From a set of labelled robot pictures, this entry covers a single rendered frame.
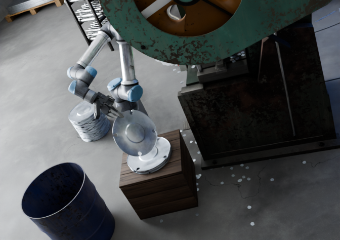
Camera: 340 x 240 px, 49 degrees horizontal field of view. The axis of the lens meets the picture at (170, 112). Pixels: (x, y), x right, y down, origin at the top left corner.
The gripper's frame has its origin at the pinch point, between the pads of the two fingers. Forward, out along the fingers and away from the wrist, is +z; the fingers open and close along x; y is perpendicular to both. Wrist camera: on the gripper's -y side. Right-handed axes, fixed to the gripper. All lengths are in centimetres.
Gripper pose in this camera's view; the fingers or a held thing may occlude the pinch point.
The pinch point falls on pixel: (121, 117)
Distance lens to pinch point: 225.1
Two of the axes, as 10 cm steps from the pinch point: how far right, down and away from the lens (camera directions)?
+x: -3.9, 5.4, 7.5
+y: 3.3, -6.7, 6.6
